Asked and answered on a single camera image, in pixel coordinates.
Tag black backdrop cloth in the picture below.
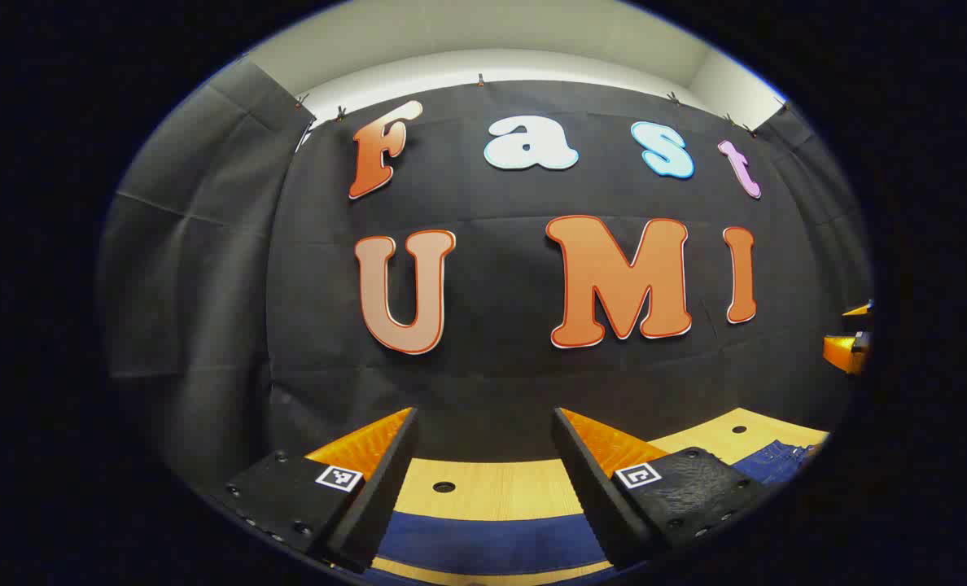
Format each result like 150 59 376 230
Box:
101 57 875 489

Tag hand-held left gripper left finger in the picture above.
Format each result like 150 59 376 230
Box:
211 407 420 575

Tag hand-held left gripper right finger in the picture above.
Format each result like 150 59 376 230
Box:
552 407 771 572

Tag blue denim jeans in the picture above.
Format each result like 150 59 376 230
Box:
345 439 822 585

